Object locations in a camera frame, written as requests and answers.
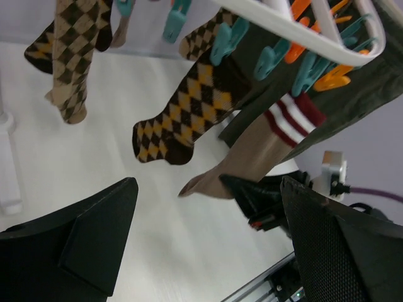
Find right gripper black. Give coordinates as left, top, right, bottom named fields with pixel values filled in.
left=299, top=171, right=391, bottom=222

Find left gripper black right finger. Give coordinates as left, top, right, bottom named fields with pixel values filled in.
left=280, top=177, right=402, bottom=301

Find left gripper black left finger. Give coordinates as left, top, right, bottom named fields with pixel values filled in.
left=1, top=177, right=139, bottom=301

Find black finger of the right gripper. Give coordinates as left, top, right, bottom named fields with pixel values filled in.
left=219, top=174, right=289, bottom=233

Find tan sock maroon white stripes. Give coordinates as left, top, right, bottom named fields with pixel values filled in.
left=179, top=93, right=326, bottom=199

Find brown orange argyle sock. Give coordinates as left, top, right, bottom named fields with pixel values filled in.
left=132, top=57, right=251, bottom=165

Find white oval clip hanger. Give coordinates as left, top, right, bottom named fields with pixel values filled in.
left=213, top=0, right=387, bottom=67

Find olive green hanging garment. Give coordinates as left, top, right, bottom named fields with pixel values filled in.
left=219, top=1, right=402, bottom=160

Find argyle sock right inner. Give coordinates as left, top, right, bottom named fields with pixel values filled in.
left=179, top=8, right=239, bottom=61

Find dark brown argyle sock rear-left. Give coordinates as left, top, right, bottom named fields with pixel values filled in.
left=24, top=0, right=113, bottom=74

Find tan striped sock inner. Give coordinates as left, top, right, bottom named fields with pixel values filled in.
left=110, top=9, right=132, bottom=48

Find brown tan argyle sock left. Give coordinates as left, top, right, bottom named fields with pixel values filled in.
left=45, top=0, right=108, bottom=124

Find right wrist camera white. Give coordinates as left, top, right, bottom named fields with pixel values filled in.
left=312, top=150, right=347, bottom=202

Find clothes rack metal frame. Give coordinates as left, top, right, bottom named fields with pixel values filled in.
left=1, top=95, right=23, bottom=215

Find aluminium mounting rail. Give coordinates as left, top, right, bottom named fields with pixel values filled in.
left=223, top=252, right=307, bottom=302

